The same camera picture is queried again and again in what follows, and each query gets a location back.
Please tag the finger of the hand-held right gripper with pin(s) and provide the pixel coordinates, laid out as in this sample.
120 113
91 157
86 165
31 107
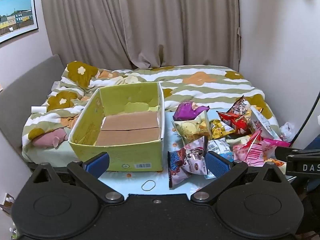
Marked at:
287 152

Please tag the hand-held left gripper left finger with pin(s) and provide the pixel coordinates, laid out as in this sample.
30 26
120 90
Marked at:
97 166

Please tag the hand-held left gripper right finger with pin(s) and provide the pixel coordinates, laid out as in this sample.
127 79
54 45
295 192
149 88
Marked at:
217 165

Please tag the orange snack packet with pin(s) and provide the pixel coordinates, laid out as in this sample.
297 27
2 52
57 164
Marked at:
277 165

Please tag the purple white cartoon snack packet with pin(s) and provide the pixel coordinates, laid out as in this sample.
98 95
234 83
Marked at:
191 161

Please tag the pink snack packet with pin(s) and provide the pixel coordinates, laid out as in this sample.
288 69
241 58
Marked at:
252 152

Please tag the green cardboard box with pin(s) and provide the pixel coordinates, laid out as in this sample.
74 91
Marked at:
130 152

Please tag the light blue white snack packet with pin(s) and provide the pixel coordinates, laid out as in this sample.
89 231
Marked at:
220 146

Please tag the white plastic bag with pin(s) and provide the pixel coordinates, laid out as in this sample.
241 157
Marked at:
287 131

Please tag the gold snack packet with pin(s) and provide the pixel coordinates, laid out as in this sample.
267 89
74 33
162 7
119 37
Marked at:
220 130

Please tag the white red-print snack packet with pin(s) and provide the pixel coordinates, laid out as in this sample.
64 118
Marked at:
262 126

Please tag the yellow cartoon snack packet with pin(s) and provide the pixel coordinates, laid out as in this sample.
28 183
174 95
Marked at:
191 128

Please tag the red snack packet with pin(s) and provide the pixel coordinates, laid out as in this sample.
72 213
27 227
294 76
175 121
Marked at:
237 118

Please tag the mint green bed sheet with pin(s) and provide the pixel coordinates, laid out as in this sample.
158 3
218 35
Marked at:
47 153

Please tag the rubber band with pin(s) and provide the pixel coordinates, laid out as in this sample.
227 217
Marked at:
148 185

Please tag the pink plush toy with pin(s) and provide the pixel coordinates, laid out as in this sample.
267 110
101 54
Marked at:
48 138

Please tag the striped floral blanket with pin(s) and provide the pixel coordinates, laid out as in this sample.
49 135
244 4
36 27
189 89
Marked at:
200 87

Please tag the small white tissue pack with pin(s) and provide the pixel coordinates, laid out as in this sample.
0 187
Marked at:
38 109

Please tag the grey headboard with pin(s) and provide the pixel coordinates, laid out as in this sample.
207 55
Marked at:
27 85

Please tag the beige curtain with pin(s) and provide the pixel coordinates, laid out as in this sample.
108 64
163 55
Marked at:
150 22

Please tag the framed wall picture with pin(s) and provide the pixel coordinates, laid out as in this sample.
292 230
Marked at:
15 17

